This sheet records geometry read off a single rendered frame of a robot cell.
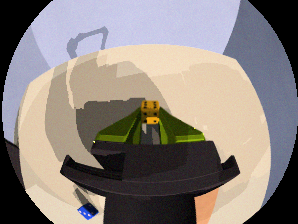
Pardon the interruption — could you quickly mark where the orange mat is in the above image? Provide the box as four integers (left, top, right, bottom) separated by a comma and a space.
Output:
194, 188, 219, 224

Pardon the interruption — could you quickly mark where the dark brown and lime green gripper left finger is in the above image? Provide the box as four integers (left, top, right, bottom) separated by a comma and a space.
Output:
94, 107, 142, 144

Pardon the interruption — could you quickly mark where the yellow die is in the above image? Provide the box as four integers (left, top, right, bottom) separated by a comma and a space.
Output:
141, 101, 160, 124

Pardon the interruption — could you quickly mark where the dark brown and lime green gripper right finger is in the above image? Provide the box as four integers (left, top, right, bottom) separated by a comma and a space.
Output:
158, 107, 206, 144

